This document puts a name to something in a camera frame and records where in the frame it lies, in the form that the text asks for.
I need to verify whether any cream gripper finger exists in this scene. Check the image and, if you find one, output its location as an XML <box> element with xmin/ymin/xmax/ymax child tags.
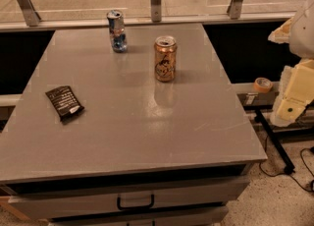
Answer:
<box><xmin>268</xmin><ymin>19</ymin><xmax>292</xmax><ymax>44</ymax></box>
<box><xmin>270</xmin><ymin>60</ymin><xmax>314</xmax><ymax>127</ymax></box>

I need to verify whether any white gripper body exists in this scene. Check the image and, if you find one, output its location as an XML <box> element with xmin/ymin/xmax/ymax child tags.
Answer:
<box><xmin>289</xmin><ymin>0</ymin><xmax>314</xmax><ymax>59</ymax></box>

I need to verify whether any orange soda can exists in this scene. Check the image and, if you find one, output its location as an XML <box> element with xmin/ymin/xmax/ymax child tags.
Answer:
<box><xmin>154</xmin><ymin>35</ymin><xmax>177</xmax><ymax>82</ymax></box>

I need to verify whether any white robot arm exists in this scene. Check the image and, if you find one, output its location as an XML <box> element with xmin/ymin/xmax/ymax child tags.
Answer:
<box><xmin>268</xmin><ymin>0</ymin><xmax>314</xmax><ymax>127</ymax></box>

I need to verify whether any blue silver slim can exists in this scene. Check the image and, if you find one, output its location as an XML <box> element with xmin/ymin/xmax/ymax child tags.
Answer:
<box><xmin>107</xmin><ymin>10</ymin><xmax>128</xmax><ymax>53</ymax></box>

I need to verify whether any masking tape roll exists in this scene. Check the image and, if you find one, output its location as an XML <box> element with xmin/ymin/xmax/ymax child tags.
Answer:
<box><xmin>253</xmin><ymin>78</ymin><xmax>273</xmax><ymax>93</ymax></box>

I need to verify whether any black metal stand leg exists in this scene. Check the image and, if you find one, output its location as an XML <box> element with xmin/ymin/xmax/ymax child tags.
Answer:
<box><xmin>255</xmin><ymin>109</ymin><xmax>294</xmax><ymax>175</ymax></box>

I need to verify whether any lower grey drawer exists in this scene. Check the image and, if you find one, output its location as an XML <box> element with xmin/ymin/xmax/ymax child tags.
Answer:
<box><xmin>48</xmin><ymin>206</ymin><xmax>229</xmax><ymax>226</ymax></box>

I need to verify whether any grey drawer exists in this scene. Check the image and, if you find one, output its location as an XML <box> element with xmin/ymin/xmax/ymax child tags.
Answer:
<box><xmin>9</xmin><ymin>176</ymin><xmax>249</xmax><ymax>219</ymax></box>
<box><xmin>48</xmin><ymin>206</ymin><xmax>229</xmax><ymax>226</ymax></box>

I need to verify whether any black snack packet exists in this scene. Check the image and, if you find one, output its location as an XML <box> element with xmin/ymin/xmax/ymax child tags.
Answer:
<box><xmin>46</xmin><ymin>85</ymin><xmax>84</xmax><ymax>122</ymax></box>

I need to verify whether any upper grey drawer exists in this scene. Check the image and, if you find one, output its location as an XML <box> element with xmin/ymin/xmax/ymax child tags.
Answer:
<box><xmin>9</xmin><ymin>176</ymin><xmax>249</xmax><ymax>219</ymax></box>

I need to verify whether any black floor cable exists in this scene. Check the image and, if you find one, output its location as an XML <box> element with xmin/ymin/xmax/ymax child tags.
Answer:
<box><xmin>258</xmin><ymin>136</ymin><xmax>314</xmax><ymax>194</ymax></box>

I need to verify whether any black drawer handle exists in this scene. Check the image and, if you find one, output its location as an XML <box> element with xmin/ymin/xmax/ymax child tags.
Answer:
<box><xmin>117</xmin><ymin>195</ymin><xmax>155</xmax><ymax>211</ymax></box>

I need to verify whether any left metal glass bracket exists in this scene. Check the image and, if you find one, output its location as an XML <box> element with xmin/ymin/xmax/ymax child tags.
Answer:
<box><xmin>17</xmin><ymin>0</ymin><xmax>41</xmax><ymax>27</ymax></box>

